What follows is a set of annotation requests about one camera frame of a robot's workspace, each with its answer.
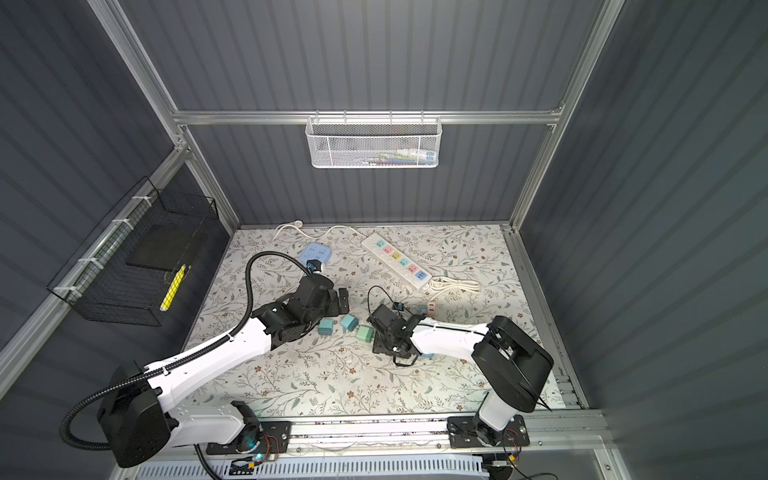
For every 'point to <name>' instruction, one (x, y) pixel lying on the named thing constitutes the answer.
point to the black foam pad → (163, 246)
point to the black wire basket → (133, 266)
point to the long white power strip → (397, 260)
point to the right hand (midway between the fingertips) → (384, 348)
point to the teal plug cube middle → (349, 322)
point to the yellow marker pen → (175, 283)
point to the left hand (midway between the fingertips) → (335, 294)
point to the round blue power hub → (315, 251)
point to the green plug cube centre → (365, 333)
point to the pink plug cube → (431, 309)
